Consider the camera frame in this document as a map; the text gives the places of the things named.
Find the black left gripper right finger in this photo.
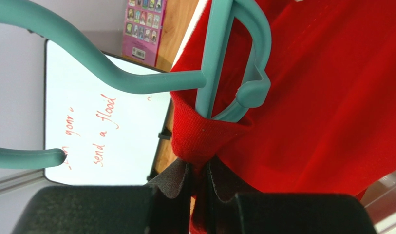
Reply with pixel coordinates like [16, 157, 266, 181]
[206, 157, 376, 234]

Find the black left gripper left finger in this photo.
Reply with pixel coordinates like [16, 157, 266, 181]
[13, 159, 191, 234]

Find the red t shirt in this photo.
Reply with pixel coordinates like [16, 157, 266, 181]
[170, 0, 396, 234]

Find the teal plastic hanger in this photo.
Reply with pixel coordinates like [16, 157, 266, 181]
[0, 0, 272, 170]

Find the white whiteboard with red writing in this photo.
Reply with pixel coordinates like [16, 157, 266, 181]
[44, 40, 171, 185]

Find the white plastic laundry basket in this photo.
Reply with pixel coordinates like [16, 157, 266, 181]
[171, 0, 396, 223]

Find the aluminium corner profile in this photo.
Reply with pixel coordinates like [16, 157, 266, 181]
[0, 169, 45, 195]

